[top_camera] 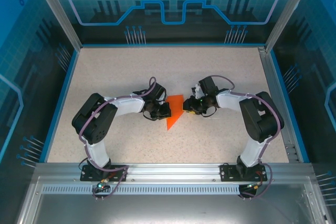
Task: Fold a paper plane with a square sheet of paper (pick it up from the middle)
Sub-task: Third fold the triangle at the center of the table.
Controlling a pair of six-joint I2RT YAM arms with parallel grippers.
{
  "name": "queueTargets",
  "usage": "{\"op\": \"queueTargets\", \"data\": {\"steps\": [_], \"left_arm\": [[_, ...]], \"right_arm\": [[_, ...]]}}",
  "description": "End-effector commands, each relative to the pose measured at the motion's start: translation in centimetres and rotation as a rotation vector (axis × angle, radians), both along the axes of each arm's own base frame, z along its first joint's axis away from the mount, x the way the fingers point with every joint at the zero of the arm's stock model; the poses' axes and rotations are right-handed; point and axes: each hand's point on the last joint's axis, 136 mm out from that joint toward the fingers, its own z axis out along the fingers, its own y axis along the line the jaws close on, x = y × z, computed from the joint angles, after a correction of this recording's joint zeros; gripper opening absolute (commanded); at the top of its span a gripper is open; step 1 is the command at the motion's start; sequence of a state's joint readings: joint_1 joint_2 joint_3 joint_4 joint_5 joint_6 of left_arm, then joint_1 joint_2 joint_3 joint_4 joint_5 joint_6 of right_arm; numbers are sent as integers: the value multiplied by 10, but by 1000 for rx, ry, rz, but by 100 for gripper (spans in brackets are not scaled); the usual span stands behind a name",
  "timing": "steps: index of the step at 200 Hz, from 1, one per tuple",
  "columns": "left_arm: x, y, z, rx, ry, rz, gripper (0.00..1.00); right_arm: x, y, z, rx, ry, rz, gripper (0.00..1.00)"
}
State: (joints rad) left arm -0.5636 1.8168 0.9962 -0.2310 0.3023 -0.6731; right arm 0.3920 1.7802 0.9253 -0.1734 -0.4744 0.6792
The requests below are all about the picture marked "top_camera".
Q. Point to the blue table edge strip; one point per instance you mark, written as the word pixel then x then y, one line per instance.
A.
pixel 61 103
pixel 288 103

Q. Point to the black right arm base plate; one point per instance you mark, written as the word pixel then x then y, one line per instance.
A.
pixel 227 172

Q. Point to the orange paper sheet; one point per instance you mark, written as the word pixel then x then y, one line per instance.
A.
pixel 176 106

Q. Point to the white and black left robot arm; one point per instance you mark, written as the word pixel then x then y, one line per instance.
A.
pixel 126 104

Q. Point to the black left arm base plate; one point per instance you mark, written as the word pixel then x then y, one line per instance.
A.
pixel 86 172

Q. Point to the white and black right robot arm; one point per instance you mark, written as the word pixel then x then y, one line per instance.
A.
pixel 231 99

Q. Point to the long aluminium base rail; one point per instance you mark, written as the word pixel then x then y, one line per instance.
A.
pixel 170 171

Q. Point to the grey metal sheet tray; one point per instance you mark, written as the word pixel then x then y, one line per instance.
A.
pixel 170 211

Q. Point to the aluminium side rail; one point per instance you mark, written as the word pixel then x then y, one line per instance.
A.
pixel 278 77

